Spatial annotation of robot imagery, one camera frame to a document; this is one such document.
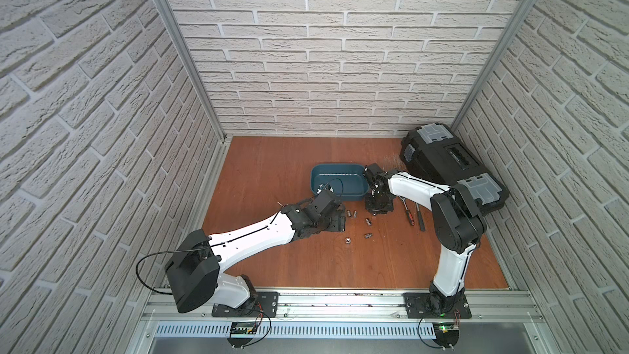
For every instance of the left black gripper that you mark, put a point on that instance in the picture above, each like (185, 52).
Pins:
(332, 206)

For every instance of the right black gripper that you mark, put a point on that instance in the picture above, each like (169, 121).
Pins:
(388, 207)

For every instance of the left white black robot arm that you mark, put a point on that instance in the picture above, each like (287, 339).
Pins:
(196, 270)

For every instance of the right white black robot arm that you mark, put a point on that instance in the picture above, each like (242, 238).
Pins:
(458, 222)

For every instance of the teal plastic storage box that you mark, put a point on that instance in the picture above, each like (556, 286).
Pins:
(345, 179)

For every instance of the black grey toolbox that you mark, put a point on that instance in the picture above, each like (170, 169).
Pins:
(433, 153)

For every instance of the left green circuit board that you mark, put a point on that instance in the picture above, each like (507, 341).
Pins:
(242, 333)

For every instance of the green circuit board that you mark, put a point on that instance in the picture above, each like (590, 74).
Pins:
(446, 335)
(242, 333)

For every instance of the right green circuit board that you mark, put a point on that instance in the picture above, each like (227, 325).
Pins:
(446, 335)

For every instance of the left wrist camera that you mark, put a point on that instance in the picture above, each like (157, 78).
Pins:
(322, 188)

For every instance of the black handled tool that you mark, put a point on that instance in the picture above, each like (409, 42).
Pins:
(419, 217)

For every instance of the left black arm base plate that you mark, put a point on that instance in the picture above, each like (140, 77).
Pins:
(263, 303)

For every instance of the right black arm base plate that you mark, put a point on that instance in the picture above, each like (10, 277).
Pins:
(434, 305)

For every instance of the aluminium front rail frame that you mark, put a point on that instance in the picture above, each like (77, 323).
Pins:
(316, 313)

